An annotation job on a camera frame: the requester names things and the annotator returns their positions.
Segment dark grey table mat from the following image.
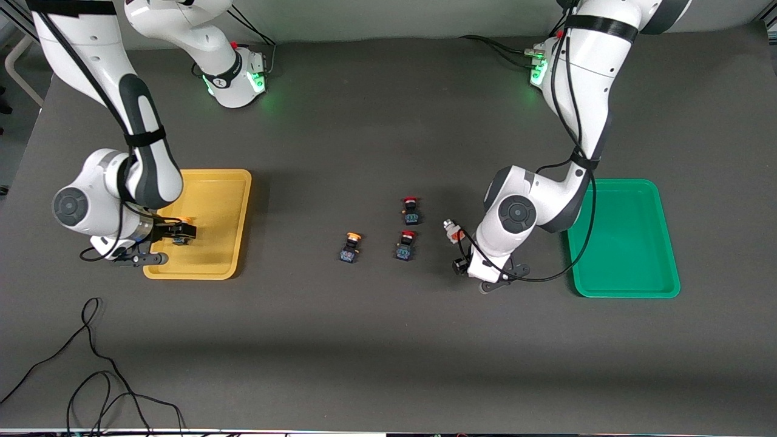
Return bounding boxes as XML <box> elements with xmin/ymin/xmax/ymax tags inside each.
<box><xmin>0</xmin><ymin>24</ymin><xmax>777</xmax><ymax>433</ymax></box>

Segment black right arm base cables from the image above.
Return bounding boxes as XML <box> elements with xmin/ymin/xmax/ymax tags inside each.
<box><xmin>193</xmin><ymin>5</ymin><xmax>277</xmax><ymax>78</ymax></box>

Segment green plastic tray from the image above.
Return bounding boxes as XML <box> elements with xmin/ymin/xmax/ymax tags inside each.
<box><xmin>565</xmin><ymin>178</ymin><xmax>681</xmax><ymax>299</ymax></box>

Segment white bent metal pipe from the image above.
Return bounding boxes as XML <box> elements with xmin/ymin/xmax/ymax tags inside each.
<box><xmin>5</xmin><ymin>36</ymin><xmax>43</xmax><ymax>107</ymax></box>

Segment yellow plastic tray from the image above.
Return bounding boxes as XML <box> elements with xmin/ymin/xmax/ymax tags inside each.
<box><xmin>143</xmin><ymin>169</ymin><xmax>253</xmax><ymax>280</ymax></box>

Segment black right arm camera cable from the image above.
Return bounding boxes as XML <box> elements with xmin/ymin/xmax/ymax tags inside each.
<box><xmin>33</xmin><ymin>9</ymin><xmax>183</xmax><ymax>263</ymax></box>

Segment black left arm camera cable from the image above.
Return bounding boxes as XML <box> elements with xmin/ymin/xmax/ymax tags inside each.
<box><xmin>455</xmin><ymin>0</ymin><xmax>602</xmax><ymax>284</ymax></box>

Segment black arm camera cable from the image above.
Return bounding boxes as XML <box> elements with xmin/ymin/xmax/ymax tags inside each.
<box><xmin>33</xmin><ymin>9</ymin><xmax>183</xmax><ymax>263</ymax></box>
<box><xmin>455</xmin><ymin>0</ymin><xmax>602</xmax><ymax>284</ymax></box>

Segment black arm base cables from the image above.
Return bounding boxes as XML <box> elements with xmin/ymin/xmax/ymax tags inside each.
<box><xmin>458</xmin><ymin>35</ymin><xmax>547</xmax><ymax>67</ymax></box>
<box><xmin>193</xmin><ymin>5</ymin><xmax>277</xmax><ymax>78</ymax></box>

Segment black left arm base cables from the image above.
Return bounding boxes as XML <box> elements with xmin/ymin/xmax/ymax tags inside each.
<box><xmin>458</xmin><ymin>35</ymin><xmax>547</xmax><ymax>67</ymax></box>

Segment loose thin black cable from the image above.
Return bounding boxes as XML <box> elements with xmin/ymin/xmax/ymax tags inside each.
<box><xmin>0</xmin><ymin>297</ymin><xmax>186</xmax><ymax>436</ymax></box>

